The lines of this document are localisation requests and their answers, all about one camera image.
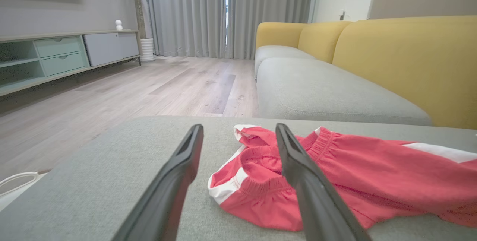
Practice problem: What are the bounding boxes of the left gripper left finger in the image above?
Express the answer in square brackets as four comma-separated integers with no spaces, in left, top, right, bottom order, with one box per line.
[112,124,204,241]

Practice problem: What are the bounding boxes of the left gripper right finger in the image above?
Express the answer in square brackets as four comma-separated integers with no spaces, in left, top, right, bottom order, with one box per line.
[275,123,373,241]

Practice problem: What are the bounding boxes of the red white shorts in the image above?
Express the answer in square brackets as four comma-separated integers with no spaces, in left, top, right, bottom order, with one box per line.
[208,124,477,232]

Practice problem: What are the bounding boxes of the white ribbed cylinder appliance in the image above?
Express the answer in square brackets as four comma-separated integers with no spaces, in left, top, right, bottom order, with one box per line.
[140,38,155,62]

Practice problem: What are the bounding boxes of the grey green TV cabinet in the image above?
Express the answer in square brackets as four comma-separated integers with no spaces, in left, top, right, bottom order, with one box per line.
[0,29,142,97]

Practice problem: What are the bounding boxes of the grey yellow sofa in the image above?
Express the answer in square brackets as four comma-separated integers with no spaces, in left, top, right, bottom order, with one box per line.
[255,15,477,130]

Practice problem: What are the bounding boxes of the grey curtain panel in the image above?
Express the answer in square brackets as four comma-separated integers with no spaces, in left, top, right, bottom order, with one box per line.
[143,0,226,59]
[228,0,316,60]

